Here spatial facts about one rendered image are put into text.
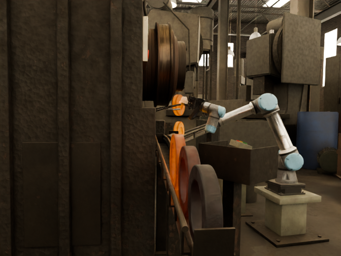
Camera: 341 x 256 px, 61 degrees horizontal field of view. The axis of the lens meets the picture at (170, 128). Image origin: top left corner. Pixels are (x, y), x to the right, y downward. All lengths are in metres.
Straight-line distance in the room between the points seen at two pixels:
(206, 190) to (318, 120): 4.34
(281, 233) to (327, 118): 2.92
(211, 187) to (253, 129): 3.52
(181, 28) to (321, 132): 2.59
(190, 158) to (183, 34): 3.81
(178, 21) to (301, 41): 2.06
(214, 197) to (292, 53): 4.66
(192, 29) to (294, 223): 3.11
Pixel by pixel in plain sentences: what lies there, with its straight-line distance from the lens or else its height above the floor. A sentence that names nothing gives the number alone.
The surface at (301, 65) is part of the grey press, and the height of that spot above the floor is 1.62.
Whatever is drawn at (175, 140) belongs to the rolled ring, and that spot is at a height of 0.77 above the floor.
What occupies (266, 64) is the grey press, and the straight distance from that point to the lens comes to 5.20.
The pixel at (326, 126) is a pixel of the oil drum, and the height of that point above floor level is 0.66.
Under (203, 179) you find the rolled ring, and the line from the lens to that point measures 0.56.
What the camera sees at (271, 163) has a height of 0.65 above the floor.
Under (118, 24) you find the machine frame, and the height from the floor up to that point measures 1.19.
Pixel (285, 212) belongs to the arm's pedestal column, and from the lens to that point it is 2.18.
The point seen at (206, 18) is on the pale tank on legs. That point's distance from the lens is 10.81.
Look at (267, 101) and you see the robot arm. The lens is 1.99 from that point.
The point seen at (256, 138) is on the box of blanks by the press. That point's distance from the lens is 4.08.
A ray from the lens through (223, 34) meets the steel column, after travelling 10.95.
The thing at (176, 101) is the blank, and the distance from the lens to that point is 2.07.
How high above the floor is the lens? 0.86
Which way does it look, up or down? 3 degrees down
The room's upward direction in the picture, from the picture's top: 1 degrees clockwise
